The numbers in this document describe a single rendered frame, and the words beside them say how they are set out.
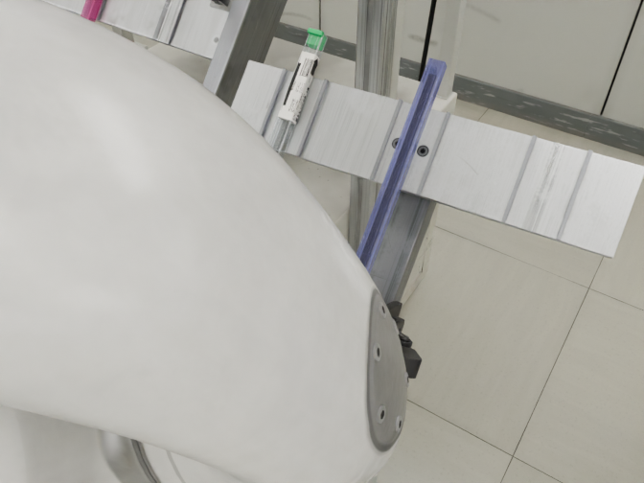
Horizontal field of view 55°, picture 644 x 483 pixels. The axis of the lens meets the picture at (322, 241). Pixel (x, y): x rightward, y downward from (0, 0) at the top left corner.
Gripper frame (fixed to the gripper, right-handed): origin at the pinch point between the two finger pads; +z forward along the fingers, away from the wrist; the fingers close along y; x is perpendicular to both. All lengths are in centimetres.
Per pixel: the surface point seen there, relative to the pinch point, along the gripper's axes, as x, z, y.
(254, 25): -20.0, 16.0, 21.8
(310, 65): -16.5, 7.4, 10.3
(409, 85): -27, 91, 26
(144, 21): -17.6, 15.8, 35.4
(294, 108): -12.7, 6.8, 10.3
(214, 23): -19.1, 15.3, 26.1
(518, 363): 29, 120, -14
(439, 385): 38, 108, 1
